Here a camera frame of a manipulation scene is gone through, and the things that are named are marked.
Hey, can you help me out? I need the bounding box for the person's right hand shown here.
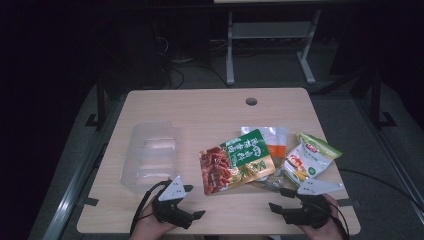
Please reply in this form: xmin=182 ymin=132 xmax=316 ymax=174
xmin=298 ymin=193 xmax=345 ymax=240

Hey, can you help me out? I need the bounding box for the tangle of dark cables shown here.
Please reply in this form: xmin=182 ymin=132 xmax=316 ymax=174
xmin=154 ymin=34 xmax=231 ymax=90

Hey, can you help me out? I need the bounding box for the hand-held gripper cable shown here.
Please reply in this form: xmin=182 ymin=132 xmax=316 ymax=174
xmin=328 ymin=199 xmax=351 ymax=240
xmin=129 ymin=179 xmax=173 ymax=235

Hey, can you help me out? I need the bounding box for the grey metal rail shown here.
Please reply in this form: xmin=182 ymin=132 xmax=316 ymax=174
xmin=41 ymin=143 xmax=113 ymax=240

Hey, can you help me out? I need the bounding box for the right hand-held gripper cable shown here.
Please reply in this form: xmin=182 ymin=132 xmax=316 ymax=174
xmin=328 ymin=199 xmax=351 ymax=240

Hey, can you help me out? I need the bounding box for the left hand-held gripper cable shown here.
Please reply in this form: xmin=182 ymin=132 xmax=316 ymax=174
xmin=129 ymin=179 xmax=173 ymax=235

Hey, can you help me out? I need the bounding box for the clear packet with orange label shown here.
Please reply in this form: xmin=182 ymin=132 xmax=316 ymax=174
xmin=240 ymin=125 xmax=288 ymax=192

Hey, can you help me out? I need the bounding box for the black floor cable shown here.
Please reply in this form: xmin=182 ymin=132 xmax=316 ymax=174
xmin=338 ymin=167 xmax=424 ymax=212

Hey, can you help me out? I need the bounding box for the green and white snack packet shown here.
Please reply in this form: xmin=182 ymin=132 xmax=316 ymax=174
xmin=281 ymin=132 xmax=344 ymax=188

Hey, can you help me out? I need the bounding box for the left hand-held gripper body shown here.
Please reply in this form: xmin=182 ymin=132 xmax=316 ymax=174
xmin=151 ymin=175 xmax=195 ymax=230

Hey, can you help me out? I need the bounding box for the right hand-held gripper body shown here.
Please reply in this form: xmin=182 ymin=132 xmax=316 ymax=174
xmin=283 ymin=178 xmax=345 ymax=230

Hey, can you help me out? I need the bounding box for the person's left hand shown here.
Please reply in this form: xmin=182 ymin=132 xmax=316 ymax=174
xmin=129 ymin=203 xmax=178 ymax=240

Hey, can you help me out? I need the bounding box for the white metal stand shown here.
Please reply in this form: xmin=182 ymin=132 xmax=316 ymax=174
xmin=225 ymin=9 xmax=323 ymax=86

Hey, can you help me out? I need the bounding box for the green and red seasoning packet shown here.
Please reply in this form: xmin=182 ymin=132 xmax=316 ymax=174
xmin=198 ymin=129 xmax=277 ymax=196

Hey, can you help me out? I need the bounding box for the clear plastic container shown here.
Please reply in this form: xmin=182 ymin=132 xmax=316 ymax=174
xmin=119 ymin=121 xmax=180 ymax=195

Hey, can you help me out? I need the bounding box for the black metal stand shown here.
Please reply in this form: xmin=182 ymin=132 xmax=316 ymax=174
xmin=84 ymin=73 xmax=108 ymax=131
xmin=367 ymin=68 xmax=398 ymax=130

